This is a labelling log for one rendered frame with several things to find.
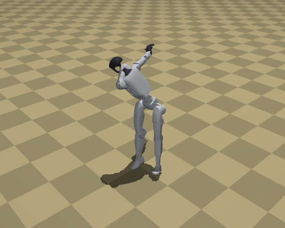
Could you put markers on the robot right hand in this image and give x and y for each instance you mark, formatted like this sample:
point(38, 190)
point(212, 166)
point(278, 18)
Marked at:
point(149, 48)

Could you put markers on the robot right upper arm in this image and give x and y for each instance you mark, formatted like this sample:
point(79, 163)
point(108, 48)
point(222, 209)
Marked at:
point(139, 63)

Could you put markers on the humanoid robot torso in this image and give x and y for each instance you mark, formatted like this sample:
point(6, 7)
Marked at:
point(139, 87)

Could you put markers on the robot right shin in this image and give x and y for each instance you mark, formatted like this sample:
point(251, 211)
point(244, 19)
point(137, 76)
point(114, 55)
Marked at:
point(139, 143)

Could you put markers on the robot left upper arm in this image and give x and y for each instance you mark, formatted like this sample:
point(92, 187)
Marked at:
point(120, 84)

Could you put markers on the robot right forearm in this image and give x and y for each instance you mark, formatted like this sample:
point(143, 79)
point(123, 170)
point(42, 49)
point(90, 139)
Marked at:
point(147, 55)

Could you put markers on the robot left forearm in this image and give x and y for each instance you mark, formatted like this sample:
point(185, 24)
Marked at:
point(126, 66)

